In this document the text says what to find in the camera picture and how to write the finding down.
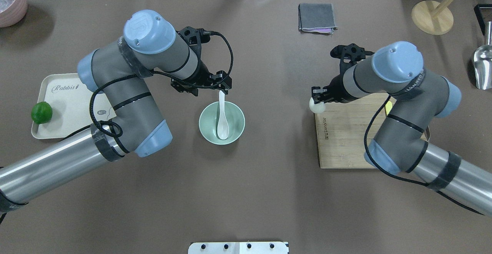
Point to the yellow plastic knife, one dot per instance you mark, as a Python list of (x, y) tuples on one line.
[(387, 108)]

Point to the mint green bowl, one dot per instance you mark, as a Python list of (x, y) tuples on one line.
[(207, 123)]

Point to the grey folded cloth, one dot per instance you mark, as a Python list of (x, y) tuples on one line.
[(316, 18)]

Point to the wooden mug tree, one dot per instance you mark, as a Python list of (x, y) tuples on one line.
[(433, 18)]

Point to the cream rabbit tray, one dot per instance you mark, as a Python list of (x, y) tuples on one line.
[(69, 99)]

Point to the white steamed bun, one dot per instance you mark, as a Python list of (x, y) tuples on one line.
[(316, 108)]

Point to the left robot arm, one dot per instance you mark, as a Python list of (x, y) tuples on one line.
[(124, 115)]

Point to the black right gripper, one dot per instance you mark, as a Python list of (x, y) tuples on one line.
[(335, 87)]

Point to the green lime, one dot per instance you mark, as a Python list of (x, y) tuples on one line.
[(41, 113)]

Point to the bamboo cutting board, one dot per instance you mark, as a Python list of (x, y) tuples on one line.
[(340, 132)]

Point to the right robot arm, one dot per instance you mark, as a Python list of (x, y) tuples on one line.
[(398, 149)]

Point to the pink bowl with ice cubes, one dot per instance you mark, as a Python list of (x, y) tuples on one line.
[(12, 11)]

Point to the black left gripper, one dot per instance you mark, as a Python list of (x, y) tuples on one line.
[(202, 73)]

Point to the metal scoop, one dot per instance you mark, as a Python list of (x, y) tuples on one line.
[(482, 61)]

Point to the white ceramic spoon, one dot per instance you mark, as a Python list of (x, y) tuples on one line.
[(222, 128)]

